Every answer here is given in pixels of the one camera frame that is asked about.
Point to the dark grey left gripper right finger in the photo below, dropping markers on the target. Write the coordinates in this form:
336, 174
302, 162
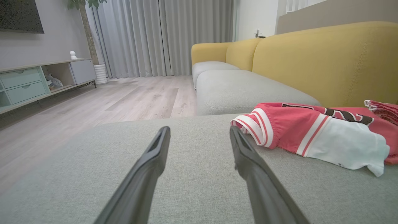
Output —
261, 186

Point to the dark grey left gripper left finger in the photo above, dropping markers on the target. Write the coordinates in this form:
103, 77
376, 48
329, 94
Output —
146, 177

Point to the red and white jersey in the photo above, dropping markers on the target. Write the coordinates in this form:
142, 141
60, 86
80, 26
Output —
289, 130

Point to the large grey sofa seat cushion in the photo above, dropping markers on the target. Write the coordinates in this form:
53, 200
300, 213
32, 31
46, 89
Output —
199, 186

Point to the medium grey sofa seat cushion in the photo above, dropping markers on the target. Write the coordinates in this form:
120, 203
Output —
242, 90

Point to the white ribbed plant pot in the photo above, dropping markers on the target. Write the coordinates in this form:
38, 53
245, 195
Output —
100, 74

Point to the small grey sofa seat cushion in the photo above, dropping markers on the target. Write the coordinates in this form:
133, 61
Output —
211, 66

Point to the grey plush toy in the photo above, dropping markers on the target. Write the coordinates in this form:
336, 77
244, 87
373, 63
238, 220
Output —
54, 82

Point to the yellow sofa backrest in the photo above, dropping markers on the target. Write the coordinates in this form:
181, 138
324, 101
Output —
326, 62

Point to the grey pleated curtain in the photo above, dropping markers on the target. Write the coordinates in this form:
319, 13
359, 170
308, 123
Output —
161, 37

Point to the small white figurine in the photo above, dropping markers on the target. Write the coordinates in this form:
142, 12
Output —
73, 55

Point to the red shorts with white band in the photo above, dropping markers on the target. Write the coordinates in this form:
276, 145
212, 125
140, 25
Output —
385, 110

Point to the mint and grey tv cabinet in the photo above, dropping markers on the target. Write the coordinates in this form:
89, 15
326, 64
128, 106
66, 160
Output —
23, 84

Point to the green indoor tree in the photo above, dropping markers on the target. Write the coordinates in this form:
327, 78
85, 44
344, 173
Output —
85, 28

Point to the black wall television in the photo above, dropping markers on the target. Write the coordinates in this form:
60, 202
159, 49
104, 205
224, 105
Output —
18, 14

